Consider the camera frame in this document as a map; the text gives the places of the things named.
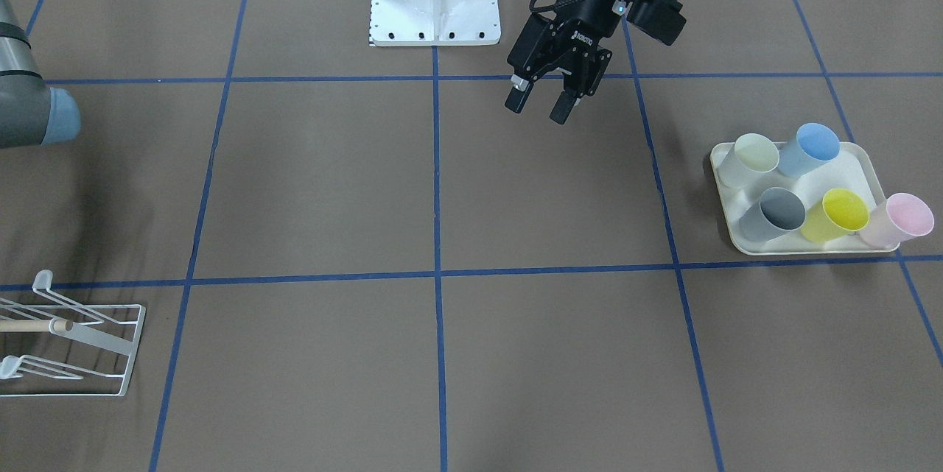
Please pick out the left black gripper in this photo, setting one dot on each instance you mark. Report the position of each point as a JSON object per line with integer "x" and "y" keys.
{"x": 579, "y": 24}

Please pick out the pink plastic cup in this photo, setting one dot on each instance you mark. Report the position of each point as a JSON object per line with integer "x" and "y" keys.
{"x": 900, "y": 218}

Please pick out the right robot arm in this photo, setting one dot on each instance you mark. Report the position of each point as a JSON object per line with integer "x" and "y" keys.
{"x": 32, "y": 113}

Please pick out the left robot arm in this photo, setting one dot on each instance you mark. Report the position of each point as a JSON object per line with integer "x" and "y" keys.
{"x": 567, "y": 35}

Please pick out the pale green plastic cup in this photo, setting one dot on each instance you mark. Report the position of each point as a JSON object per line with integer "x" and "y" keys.
{"x": 752, "y": 156}

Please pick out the grey plastic cup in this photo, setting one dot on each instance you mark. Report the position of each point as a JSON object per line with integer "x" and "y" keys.
{"x": 777, "y": 212}

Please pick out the blue plastic cup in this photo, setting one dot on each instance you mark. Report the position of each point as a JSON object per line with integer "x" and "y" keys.
{"x": 812, "y": 147}

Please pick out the yellow plastic cup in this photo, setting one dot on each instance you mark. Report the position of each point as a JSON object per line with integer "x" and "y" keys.
{"x": 840, "y": 212}

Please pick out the cream plastic tray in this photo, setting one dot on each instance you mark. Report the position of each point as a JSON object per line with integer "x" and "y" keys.
{"x": 852, "y": 170}

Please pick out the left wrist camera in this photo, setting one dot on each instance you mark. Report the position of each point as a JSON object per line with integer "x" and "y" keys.
{"x": 660, "y": 19}

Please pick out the white wire cup rack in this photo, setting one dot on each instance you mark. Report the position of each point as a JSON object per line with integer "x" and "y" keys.
{"x": 57, "y": 347}

